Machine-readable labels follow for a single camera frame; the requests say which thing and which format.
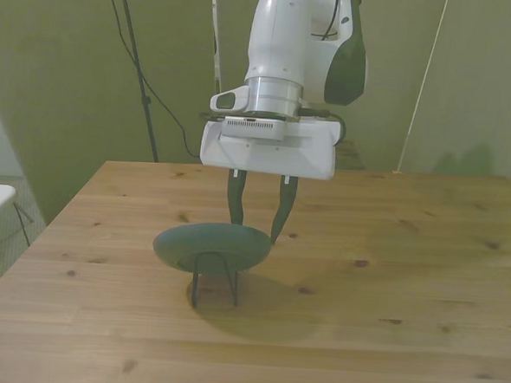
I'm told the white vertical strip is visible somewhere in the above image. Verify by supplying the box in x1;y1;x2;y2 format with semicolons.
204;0;229;96

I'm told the black tripod stand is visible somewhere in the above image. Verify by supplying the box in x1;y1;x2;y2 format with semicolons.
90;0;171;163

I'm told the white slanted cord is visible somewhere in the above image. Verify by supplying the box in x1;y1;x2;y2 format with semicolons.
394;0;451;177

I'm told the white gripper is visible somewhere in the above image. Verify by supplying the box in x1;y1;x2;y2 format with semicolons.
193;112;343;250

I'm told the long black cable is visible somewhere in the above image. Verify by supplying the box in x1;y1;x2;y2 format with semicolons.
91;0;211;160

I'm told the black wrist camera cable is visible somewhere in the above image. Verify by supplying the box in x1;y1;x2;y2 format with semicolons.
299;107;349;146

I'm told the black wire plate rack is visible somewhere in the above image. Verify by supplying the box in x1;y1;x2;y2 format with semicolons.
190;250;243;310

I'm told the dark green plate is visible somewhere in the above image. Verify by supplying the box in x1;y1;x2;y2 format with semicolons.
150;218;275;280

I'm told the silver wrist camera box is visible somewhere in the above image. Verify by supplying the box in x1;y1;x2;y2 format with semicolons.
218;114;288;143

